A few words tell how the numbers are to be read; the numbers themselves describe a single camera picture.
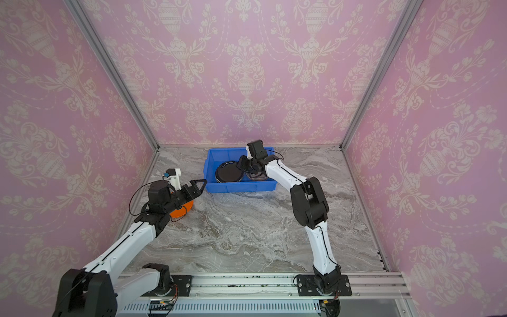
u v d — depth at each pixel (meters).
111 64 0.85
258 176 0.85
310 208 0.57
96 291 0.40
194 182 0.74
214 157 1.13
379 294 0.73
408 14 0.70
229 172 1.03
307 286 0.73
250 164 0.84
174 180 0.75
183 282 0.75
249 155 0.82
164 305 0.73
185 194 0.73
